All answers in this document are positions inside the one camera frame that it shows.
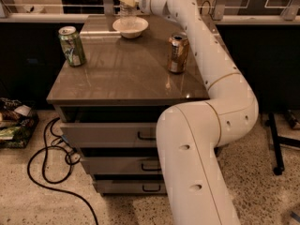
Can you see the clear plastic water bottle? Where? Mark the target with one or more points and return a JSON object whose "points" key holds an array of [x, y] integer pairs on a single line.
{"points": [[127, 14]]}

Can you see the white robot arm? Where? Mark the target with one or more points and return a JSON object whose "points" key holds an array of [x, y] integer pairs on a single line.
{"points": [[188, 133]]}

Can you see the white paper bowl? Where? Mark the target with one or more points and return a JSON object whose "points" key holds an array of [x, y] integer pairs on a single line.
{"points": [[130, 31]]}

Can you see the gold soda can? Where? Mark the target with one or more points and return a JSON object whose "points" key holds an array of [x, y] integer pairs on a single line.
{"points": [[178, 52]]}

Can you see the green soda can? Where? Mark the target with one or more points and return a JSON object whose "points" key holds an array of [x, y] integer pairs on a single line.
{"points": [[72, 47]]}

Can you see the grey drawer cabinet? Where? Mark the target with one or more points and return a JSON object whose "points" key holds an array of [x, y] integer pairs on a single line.
{"points": [[123, 81]]}

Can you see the top grey drawer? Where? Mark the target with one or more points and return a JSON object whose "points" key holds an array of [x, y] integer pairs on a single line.
{"points": [[110, 135]]}

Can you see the grey drawer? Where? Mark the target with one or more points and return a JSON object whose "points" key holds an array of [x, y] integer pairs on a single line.
{"points": [[121, 165], [110, 135], [129, 187]]}

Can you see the box of snack bags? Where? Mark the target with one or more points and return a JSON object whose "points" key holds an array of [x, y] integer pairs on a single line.
{"points": [[18, 120]]}

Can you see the middle grey drawer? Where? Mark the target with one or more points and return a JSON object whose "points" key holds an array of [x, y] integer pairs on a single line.
{"points": [[121, 165]]}

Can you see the bottom grey drawer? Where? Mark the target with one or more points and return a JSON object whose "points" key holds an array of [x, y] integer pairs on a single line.
{"points": [[129, 187]]}

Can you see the black stand leg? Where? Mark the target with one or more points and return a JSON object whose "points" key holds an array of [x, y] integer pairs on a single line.
{"points": [[277, 142]]}

